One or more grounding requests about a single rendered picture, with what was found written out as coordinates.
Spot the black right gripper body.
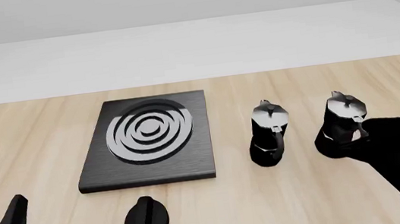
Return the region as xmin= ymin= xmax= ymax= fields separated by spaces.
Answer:
xmin=360 ymin=113 xmax=400 ymax=160

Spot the flat black stove plate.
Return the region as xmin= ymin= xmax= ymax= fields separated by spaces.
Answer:
xmin=68 ymin=88 xmax=218 ymax=196

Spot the round black stove knob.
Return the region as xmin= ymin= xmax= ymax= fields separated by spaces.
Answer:
xmin=121 ymin=193 xmax=171 ymax=224

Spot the black silver moka pot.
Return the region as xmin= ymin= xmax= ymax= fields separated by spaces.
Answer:
xmin=243 ymin=96 xmax=294 ymax=170
xmin=308 ymin=87 xmax=373 ymax=162

